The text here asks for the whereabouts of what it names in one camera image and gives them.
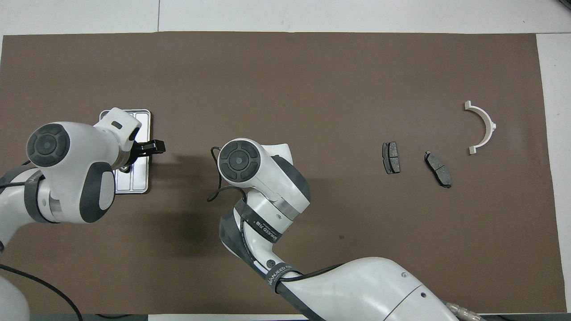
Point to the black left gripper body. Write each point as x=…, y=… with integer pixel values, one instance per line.
x=131, y=154

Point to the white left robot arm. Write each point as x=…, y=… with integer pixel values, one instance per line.
x=76, y=151

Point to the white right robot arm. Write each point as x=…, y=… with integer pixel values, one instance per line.
x=357, y=290

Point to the silver metal tray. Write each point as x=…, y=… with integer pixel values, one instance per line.
x=142, y=174

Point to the brown table mat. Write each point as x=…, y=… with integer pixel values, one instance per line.
x=334, y=80

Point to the rectangular dark grey brake pad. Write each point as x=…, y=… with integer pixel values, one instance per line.
x=392, y=158

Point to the curved dark grey brake pad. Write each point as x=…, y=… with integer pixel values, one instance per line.
x=438, y=169

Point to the white curved plastic bracket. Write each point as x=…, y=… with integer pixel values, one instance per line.
x=490, y=129

